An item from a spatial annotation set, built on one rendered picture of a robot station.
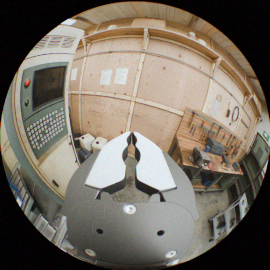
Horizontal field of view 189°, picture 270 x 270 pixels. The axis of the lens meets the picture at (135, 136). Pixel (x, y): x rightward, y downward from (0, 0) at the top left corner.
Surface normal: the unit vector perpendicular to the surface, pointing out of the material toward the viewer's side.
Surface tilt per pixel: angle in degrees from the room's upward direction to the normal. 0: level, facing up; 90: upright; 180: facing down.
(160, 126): 90
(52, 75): 90
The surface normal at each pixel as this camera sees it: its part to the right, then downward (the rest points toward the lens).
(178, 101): -0.23, 0.47
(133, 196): 0.19, -0.83
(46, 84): 0.96, 0.28
